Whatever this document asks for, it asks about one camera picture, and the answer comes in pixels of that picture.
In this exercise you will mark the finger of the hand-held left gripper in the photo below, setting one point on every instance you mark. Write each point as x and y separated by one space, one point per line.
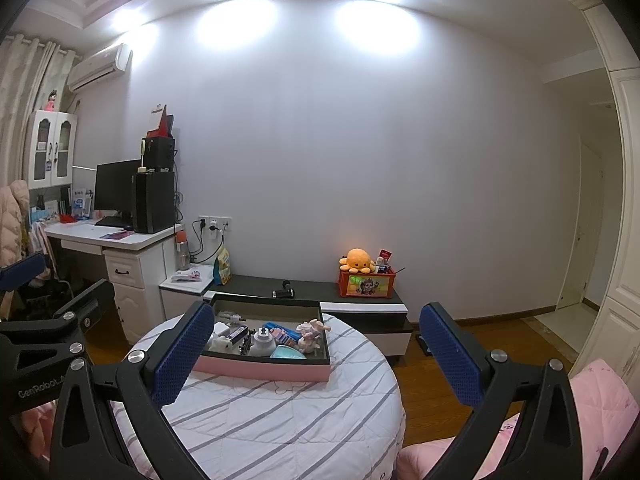
22 271
87 305

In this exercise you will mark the black computer monitor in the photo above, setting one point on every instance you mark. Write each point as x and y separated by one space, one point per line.
115 185

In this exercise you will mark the pink figurine with blue clothes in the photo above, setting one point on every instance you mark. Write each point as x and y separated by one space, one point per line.
315 326

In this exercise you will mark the small white desk fan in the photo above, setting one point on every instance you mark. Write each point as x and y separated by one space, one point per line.
144 157

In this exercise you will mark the white wall socket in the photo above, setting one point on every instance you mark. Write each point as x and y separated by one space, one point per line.
215 224

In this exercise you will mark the pink padded jacket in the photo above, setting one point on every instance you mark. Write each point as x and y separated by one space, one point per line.
12 220

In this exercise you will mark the blue and yellow snack bag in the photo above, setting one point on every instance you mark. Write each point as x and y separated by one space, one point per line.
222 267

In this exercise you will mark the red storage crate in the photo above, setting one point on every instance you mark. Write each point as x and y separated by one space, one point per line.
367 286

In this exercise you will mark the blue tube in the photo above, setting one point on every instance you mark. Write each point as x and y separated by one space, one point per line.
282 332

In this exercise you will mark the pink packet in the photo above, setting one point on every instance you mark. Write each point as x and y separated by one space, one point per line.
186 276

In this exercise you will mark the white astronaut figure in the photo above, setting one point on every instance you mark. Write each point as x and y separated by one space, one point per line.
221 340

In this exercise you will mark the red desk tray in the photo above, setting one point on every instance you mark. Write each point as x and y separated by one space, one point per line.
68 218

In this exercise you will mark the small black dumbbell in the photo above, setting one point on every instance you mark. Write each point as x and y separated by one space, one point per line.
284 290

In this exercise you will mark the blue and white carton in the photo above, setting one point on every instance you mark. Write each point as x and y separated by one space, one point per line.
81 205

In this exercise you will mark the white side cabinet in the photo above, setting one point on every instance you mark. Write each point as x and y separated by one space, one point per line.
180 300

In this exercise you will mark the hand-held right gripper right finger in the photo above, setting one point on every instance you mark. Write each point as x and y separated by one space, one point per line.
450 355

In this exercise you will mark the black keyboard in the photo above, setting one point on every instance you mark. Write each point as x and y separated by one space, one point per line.
112 222

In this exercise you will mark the cream wardrobe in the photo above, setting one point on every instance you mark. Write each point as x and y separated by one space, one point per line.
622 185

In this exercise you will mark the pink notebook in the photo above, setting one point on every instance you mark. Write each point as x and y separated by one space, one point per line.
114 235

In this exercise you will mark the black bathroom scale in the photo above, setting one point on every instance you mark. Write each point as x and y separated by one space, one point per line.
422 345

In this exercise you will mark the pink shallow box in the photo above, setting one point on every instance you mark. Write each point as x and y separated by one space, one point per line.
260 367

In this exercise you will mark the black computer tower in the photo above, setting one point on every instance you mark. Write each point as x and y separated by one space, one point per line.
154 202

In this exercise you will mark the white glass-door cabinet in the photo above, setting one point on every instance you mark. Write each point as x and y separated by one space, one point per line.
52 150

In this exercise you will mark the orange octopus plush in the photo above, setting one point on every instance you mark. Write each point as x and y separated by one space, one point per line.
359 260

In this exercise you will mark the small pink doll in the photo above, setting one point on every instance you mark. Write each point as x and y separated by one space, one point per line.
50 101

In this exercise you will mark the toys in red crate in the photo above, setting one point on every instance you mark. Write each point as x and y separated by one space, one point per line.
385 261

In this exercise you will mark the black office chair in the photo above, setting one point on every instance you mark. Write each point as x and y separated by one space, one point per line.
55 292

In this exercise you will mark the low black-top cabinet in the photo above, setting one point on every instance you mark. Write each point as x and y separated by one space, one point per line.
370 320

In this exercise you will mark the white door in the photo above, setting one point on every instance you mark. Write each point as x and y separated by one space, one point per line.
580 230

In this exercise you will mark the teal oval case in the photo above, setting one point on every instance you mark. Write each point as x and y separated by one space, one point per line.
289 352

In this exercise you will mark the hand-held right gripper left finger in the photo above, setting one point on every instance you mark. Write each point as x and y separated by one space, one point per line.
182 355

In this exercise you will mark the beige curtain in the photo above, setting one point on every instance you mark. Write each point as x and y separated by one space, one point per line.
27 110

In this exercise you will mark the round table with striped cloth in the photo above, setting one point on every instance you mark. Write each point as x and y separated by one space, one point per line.
280 425

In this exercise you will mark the bottle with orange lid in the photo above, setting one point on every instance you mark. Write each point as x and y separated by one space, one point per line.
183 252

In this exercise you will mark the black speaker box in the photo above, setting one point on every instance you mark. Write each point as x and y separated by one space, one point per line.
160 153

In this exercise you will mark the white air conditioner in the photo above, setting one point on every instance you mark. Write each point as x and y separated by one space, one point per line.
97 67

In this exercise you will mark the red paper bag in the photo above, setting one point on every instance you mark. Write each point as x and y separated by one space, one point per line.
162 125

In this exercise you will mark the white desk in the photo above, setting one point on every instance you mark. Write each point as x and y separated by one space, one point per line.
135 275

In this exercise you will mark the white plug adapter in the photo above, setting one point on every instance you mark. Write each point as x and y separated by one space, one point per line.
262 342

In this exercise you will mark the pink floral blanket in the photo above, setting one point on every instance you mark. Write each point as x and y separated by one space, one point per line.
600 400

